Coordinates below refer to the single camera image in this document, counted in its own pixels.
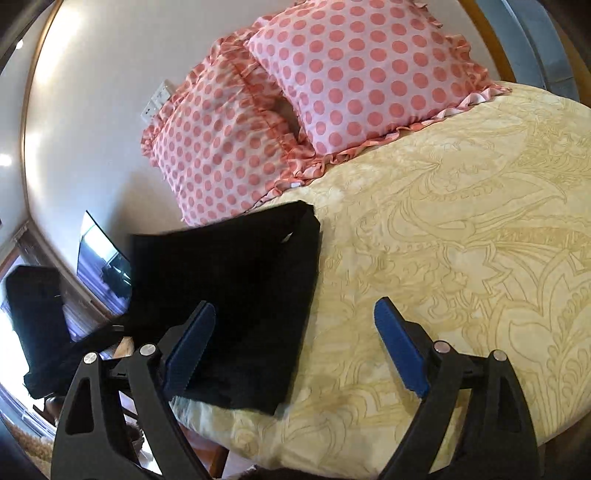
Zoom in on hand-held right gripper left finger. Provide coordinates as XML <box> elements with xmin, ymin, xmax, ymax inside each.
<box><xmin>50</xmin><ymin>301</ymin><xmax>218</xmax><ymax>480</ymax></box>

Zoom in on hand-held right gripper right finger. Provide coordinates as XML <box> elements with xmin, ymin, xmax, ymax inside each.
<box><xmin>373</xmin><ymin>298</ymin><xmax>540</xmax><ymax>480</ymax></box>

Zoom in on black pants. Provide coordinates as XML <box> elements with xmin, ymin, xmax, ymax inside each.
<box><xmin>23</xmin><ymin>200</ymin><xmax>321</xmax><ymax>415</ymax></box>

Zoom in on window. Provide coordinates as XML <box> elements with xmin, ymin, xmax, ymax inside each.
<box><xmin>0</xmin><ymin>247</ymin><xmax>33</xmax><ymax>418</ymax></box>

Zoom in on yellow patterned bed sheet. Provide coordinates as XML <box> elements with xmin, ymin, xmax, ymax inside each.
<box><xmin>168</xmin><ymin>80</ymin><xmax>591</xmax><ymax>480</ymax></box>

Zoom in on small pink polka dot pillow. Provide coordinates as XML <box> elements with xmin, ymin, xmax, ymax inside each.
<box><xmin>141</xmin><ymin>28</ymin><xmax>334</xmax><ymax>227</ymax></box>

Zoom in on large pink polka dot pillow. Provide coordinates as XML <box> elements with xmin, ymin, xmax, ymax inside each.
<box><xmin>247</xmin><ymin>0</ymin><xmax>513</xmax><ymax>158</ymax></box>

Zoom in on grey blue headboard panel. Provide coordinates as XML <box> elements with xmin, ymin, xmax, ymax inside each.
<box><xmin>475</xmin><ymin>0</ymin><xmax>583</xmax><ymax>99</ymax></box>

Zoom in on wall-mounted flat television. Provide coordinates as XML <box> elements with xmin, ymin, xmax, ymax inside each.
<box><xmin>76</xmin><ymin>210</ymin><xmax>136</xmax><ymax>319</ymax></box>

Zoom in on wooden bed frame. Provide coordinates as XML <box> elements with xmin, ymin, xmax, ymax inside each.
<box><xmin>178</xmin><ymin>422</ymin><xmax>232</xmax><ymax>480</ymax></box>

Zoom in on wooden headboard frame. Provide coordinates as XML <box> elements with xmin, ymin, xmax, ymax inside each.
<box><xmin>459</xmin><ymin>0</ymin><xmax>514</xmax><ymax>83</ymax></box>

